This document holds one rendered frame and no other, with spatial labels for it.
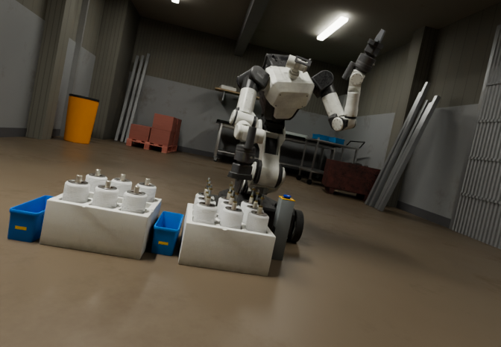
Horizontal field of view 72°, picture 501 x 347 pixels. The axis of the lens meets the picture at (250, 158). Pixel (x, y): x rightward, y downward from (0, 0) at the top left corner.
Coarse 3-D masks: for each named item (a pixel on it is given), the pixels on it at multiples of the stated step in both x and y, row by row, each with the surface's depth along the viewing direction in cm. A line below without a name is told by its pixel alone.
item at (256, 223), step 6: (252, 216) 151; (258, 216) 151; (264, 216) 152; (252, 222) 151; (258, 222) 151; (264, 222) 151; (246, 228) 153; (252, 228) 151; (258, 228) 151; (264, 228) 152
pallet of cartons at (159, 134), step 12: (156, 120) 681; (168, 120) 683; (180, 120) 780; (132, 132) 682; (144, 132) 683; (156, 132) 683; (168, 132) 685; (132, 144) 687; (144, 144) 779; (156, 144) 682; (168, 144) 696
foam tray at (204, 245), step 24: (192, 216) 155; (216, 216) 163; (192, 240) 143; (216, 240) 145; (240, 240) 147; (264, 240) 148; (192, 264) 144; (216, 264) 146; (240, 264) 148; (264, 264) 149
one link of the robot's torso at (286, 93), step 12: (264, 60) 204; (276, 60) 196; (276, 72) 189; (288, 72) 192; (300, 72) 195; (276, 84) 185; (288, 84) 186; (300, 84) 189; (312, 84) 192; (264, 96) 198; (276, 96) 188; (288, 96) 189; (300, 96) 192; (264, 108) 203; (276, 108) 196; (288, 108) 198; (276, 120) 210
